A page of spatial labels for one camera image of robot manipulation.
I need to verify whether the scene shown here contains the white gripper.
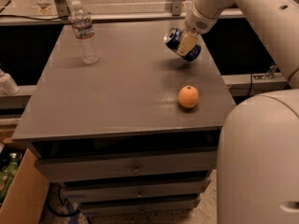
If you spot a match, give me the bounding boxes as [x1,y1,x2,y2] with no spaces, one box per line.
[177,0,219,56]

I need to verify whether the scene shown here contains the blue pepsi can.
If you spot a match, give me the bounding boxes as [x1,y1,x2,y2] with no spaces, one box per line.
[164,28,201,62]

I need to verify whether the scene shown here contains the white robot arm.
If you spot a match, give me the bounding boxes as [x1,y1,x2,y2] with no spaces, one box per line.
[178,0,299,224]

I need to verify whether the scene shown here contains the orange fruit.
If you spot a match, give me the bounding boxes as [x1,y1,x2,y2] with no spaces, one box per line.
[178,86,199,108]

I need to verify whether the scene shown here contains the grey drawer cabinet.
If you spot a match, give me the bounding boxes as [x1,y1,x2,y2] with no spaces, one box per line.
[13,21,235,209]

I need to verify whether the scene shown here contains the clear plastic water bottle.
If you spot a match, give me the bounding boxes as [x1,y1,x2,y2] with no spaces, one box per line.
[69,0,99,64]

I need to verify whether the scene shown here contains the middle grey drawer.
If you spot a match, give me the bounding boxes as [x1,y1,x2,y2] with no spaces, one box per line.
[63,177,211,203]

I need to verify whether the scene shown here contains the grey drawer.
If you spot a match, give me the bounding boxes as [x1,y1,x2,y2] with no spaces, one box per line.
[36,151,217,183]
[63,177,211,203]
[81,195,200,217]

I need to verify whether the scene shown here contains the bottom grey drawer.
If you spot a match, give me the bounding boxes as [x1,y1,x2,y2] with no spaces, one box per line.
[81,195,200,217]

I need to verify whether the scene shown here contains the top grey drawer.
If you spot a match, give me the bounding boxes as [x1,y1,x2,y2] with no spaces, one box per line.
[36,151,217,183]

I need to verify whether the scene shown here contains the white bottle at left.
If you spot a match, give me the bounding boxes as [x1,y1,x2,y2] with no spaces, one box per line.
[0,69,20,95]

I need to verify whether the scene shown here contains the green packets in box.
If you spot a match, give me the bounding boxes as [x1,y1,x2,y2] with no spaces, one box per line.
[0,152,22,203]

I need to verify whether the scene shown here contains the brown cardboard box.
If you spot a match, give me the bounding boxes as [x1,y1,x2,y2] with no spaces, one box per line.
[0,138,50,224]

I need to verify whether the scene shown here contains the grey metal frame rail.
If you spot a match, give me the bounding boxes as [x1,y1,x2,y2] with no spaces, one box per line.
[0,8,244,26]

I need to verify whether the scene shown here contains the black cable on floor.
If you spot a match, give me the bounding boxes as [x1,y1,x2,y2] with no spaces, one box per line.
[46,184,82,218]

